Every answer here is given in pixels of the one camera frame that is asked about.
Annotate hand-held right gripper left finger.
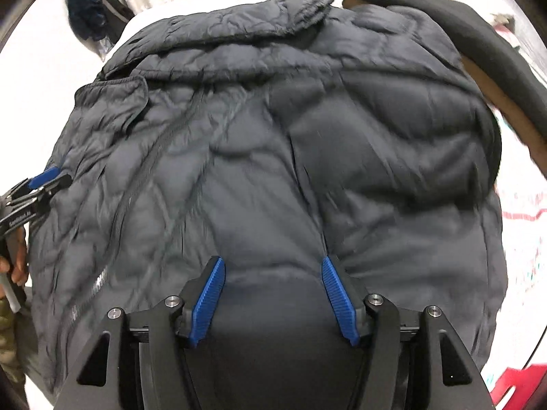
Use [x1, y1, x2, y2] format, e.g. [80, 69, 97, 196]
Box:
[53, 256, 227, 410]

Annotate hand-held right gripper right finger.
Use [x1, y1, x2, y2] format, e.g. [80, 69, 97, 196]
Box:
[321, 255, 493, 410]

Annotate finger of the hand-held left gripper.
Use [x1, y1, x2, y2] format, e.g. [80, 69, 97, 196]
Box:
[31, 173, 72, 206]
[23, 166, 59, 193]

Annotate dark grey puffer jacket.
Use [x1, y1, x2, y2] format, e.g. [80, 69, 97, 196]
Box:
[28, 0, 509, 398]

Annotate dark blue hanging clothes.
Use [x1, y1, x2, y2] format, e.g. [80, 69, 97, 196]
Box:
[64, 0, 136, 49]

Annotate person's left hand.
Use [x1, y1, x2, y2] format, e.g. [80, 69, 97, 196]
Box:
[0, 225, 30, 288]

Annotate person's camouflage clothing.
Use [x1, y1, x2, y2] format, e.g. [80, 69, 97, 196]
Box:
[0, 298, 27, 396]

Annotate white printed bed sheet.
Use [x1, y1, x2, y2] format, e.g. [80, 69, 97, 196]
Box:
[487, 107, 547, 377]

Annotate red cloth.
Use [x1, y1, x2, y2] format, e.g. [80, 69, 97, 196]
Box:
[482, 361, 547, 410]

